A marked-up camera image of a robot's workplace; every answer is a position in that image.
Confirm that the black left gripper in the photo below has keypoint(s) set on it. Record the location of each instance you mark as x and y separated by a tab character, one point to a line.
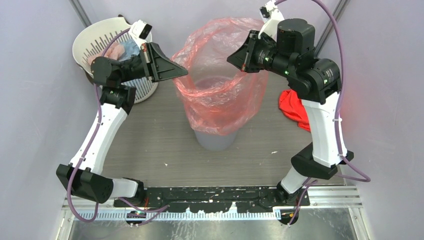
157	66

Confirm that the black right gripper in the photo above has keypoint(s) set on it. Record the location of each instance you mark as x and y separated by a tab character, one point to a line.
243	58

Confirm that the red plastic trash bag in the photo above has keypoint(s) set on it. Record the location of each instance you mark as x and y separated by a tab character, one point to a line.
217	97

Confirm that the grey plastic trash bin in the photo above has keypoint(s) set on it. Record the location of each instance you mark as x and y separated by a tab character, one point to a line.
215	142

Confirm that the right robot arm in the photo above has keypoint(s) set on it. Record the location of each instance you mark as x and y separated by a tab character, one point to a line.
317	83

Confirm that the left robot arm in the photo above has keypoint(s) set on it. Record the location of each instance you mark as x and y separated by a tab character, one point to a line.
82	176

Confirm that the light blue plastic bag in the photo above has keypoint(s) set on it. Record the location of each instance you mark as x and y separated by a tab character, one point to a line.
130	49

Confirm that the pink plastic bag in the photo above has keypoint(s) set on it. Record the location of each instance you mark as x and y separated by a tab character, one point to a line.
114	52

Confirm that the red cloth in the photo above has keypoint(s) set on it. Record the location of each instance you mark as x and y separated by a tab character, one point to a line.
291	107

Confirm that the white slotted laundry basket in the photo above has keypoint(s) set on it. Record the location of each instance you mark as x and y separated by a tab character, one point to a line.
95	38

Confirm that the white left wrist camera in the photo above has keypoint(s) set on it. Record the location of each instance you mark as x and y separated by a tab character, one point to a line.
140	32

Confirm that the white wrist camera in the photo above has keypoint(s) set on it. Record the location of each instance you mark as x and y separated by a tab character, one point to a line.
140	32
271	17

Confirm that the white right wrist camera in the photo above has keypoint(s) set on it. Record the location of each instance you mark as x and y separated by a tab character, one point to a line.
271	17

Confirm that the left aluminium corner post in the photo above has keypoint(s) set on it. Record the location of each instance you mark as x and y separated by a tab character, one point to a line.
81	13

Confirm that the aluminium corner post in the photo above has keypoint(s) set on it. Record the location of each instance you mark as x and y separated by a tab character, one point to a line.
81	13
337	14

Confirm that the right aluminium corner post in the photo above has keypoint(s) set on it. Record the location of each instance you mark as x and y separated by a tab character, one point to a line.
337	14

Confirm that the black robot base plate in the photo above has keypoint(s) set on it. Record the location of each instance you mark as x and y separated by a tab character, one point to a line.
213	199

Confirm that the aluminium frame rail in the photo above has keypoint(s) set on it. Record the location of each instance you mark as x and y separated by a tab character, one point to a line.
316	197

